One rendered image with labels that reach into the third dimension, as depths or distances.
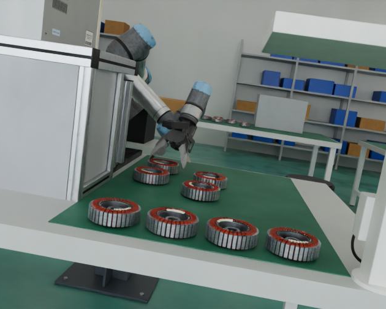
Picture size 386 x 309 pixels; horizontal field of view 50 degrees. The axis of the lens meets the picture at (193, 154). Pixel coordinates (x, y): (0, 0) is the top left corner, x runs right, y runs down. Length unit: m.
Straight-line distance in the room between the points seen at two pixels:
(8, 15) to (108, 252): 0.61
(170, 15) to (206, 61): 1.11
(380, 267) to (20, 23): 0.94
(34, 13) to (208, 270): 0.71
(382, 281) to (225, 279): 0.29
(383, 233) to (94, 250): 0.53
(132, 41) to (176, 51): 6.45
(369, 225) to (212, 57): 7.38
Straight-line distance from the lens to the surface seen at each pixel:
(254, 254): 0.86
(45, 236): 0.86
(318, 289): 0.82
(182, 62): 8.17
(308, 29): 0.74
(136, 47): 1.77
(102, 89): 1.13
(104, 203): 0.95
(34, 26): 1.09
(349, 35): 0.75
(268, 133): 3.96
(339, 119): 7.75
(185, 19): 8.26
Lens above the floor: 1.06
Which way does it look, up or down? 9 degrees down
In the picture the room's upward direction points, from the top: 8 degrees clockwise
